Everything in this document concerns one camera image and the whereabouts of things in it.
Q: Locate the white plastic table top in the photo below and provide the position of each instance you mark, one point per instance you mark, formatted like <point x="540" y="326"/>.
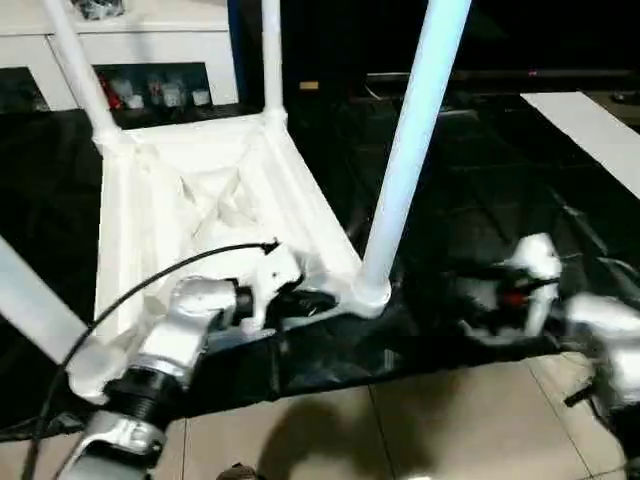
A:
<point x="200" y="165"/>

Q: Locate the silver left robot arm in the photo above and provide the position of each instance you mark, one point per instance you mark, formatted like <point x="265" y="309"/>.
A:
<point x="190" y="310"/>

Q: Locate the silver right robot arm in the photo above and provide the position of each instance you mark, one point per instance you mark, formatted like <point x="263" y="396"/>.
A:
<point x="615" y="330"/>

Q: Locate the black mat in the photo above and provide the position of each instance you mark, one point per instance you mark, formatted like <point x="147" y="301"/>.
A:
<point x="500" y="200"/>

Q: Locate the black stick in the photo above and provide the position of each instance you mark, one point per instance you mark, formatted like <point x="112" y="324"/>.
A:
<point x="580" y="395"/>

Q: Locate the flat white board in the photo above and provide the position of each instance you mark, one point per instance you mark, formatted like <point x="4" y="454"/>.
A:
<point x="590" y="130"/>

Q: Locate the small tan label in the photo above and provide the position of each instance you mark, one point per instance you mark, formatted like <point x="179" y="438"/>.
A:
<point x="310" y="85"/>

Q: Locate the long black bar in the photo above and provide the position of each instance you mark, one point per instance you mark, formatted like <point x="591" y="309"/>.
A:
<point x="500" y="76"/>

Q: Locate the small black flat device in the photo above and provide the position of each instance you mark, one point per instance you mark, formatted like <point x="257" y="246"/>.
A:
<point x="624" y="95"/>

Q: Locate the white cabinet with glass doors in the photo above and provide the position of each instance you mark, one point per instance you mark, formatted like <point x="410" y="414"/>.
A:
<point x="165" y="45"/>

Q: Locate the black plastic bag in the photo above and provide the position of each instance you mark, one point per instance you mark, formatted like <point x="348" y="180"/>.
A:
<point x="97" y="7"/>

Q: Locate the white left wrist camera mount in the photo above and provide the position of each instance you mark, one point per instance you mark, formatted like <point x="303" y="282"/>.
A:
<point x="272" y="272"/>

